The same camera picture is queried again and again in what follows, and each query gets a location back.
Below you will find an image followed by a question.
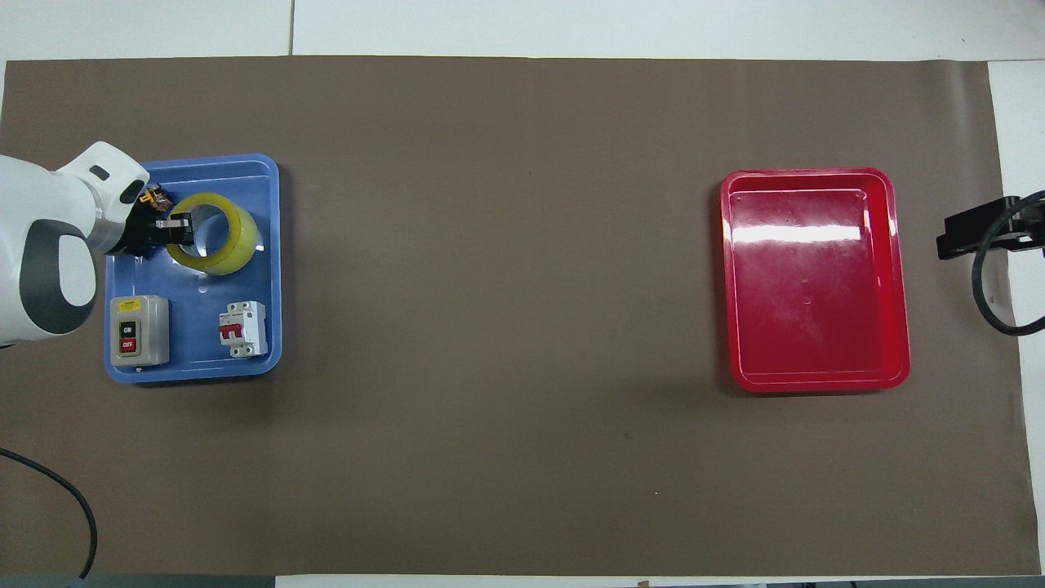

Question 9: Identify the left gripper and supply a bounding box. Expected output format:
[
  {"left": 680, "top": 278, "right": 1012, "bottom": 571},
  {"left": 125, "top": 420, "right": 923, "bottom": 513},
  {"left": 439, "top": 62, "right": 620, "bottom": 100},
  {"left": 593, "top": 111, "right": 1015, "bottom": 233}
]
[{"left": 121, "top": 199, "right": 194, "bottom": 259}]

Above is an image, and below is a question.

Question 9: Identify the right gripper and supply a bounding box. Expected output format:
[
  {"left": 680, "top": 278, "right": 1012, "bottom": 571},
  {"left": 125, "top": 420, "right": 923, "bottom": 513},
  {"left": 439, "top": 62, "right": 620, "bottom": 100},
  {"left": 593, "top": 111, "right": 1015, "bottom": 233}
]
[{"left": 998, "top": 196, "right": 1045, "bottom": 251}]

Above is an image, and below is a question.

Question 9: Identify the clear yellowish tape roll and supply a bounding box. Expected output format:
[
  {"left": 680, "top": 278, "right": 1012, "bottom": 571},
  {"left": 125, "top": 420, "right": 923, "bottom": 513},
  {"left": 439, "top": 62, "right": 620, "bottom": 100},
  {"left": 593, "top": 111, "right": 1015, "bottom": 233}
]
[{"left": 167, "top": 192, "right": 261, "bottom": 276}]

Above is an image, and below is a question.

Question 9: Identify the blue plastic tray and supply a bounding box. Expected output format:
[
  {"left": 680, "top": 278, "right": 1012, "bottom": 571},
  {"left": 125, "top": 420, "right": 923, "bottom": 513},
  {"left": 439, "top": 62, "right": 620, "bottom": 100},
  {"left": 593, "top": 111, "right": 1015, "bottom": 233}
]
[{"left": 104, "top": 154, "right": 283, "bottom": 385}]

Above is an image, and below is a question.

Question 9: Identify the white circuit breaker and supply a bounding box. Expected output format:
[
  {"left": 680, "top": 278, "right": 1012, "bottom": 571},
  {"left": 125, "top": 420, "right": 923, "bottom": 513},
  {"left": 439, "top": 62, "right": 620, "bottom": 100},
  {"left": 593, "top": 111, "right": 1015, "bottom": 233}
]
[{"left": 217, "top": 301, "right": 269, "bottom": 359}]

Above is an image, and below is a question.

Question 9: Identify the red plastic tray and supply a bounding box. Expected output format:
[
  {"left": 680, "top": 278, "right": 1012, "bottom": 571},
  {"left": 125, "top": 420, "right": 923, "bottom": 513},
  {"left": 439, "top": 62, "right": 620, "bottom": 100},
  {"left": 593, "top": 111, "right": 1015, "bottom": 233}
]
[{"left": 719, "top": 167, "right": 912, "bottom": 394}]

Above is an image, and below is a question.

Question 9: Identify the black cable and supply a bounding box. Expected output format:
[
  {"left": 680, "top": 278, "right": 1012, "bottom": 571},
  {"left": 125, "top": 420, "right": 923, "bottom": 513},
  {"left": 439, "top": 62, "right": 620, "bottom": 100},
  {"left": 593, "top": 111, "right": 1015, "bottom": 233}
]
[
  {"left": 971, "top": 190, "right": 1045, "bottom": 336},
  {"left": 0, "top": 447, "right": 100, "bottom": 581}
]

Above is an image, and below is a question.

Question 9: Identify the grey on-off switch box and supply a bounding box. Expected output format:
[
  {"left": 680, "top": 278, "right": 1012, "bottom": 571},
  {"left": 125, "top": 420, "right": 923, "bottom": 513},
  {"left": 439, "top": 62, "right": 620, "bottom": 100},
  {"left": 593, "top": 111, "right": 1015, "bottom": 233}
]
[{"left": 109, "top": 295, "right": 171, "bottom": 368}]

